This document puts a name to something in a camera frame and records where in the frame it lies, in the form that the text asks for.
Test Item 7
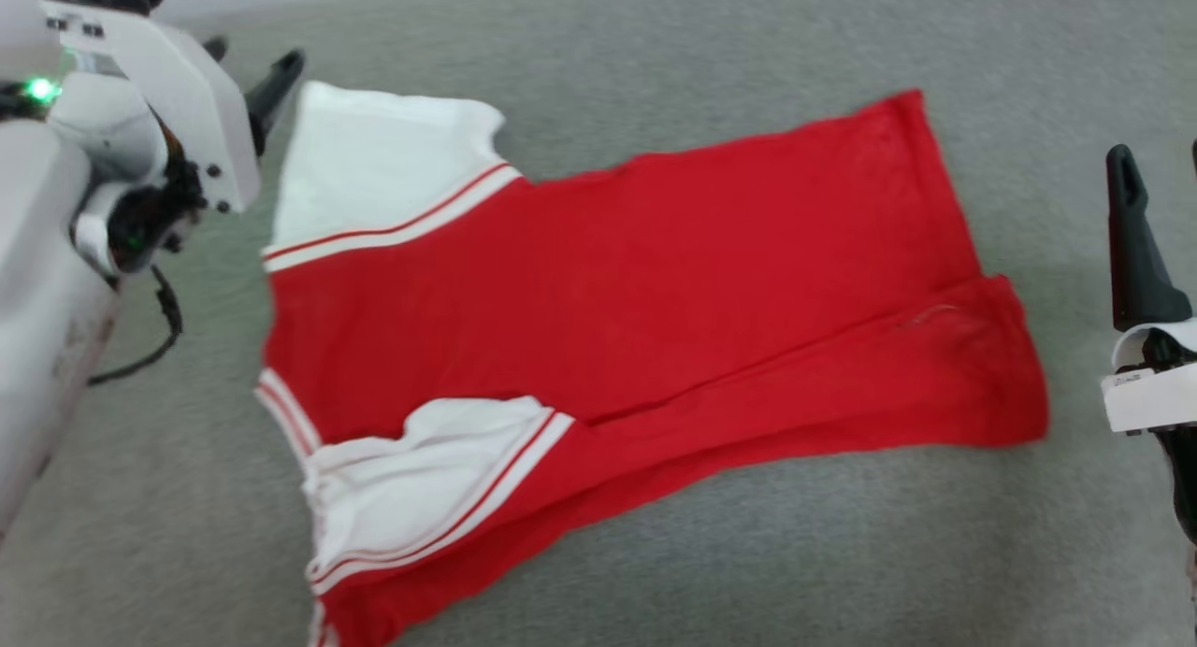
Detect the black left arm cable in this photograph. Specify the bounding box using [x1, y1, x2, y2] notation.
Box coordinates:
[87, 264, 184, 388]

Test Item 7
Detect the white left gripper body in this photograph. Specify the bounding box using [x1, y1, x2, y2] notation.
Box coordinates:
[41, 0, 264, 215]

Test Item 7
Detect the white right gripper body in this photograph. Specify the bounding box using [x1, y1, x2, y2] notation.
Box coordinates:
[1101, 317, 1197, 435]

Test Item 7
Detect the red and white garment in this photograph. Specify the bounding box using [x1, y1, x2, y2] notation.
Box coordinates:
[254, 79, 1050, 647]

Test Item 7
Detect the grey fabric sofa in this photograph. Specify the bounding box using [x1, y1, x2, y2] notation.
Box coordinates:
[0, 0, 1197, 647]

